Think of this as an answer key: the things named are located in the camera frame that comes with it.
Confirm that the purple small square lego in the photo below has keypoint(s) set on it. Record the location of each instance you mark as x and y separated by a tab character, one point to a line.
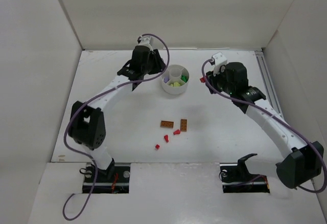
166	79

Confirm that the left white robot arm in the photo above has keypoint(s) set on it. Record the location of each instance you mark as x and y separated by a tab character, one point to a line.
88	126

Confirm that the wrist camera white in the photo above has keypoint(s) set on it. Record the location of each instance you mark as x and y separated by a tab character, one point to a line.
146	41
218	60

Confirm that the dark green lego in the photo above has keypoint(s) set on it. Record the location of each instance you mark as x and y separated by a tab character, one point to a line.
184	78

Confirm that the brown lego plate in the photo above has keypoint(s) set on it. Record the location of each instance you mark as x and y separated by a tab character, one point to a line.
167	124
183	125

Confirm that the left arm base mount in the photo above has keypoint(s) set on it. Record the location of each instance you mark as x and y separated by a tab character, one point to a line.
116	183

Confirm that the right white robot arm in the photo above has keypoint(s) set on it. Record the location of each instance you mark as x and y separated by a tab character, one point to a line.
302	159

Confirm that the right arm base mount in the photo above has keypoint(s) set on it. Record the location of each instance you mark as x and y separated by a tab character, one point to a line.
236	178

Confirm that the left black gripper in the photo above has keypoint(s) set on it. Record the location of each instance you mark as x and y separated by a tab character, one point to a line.
129	71

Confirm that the white round divided container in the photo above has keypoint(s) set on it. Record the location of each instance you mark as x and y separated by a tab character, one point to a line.
174	72

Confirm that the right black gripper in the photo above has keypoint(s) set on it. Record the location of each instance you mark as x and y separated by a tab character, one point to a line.
211	81

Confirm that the red cone lego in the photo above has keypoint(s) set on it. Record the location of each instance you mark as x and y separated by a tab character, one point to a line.
177	132
166	138

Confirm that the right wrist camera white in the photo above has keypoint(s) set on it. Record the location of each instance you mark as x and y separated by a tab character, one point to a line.
218	60

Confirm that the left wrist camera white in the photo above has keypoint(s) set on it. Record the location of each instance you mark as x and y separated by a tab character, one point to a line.
146	41

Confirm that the aluminium rail right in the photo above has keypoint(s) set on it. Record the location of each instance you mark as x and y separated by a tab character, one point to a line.
270	90

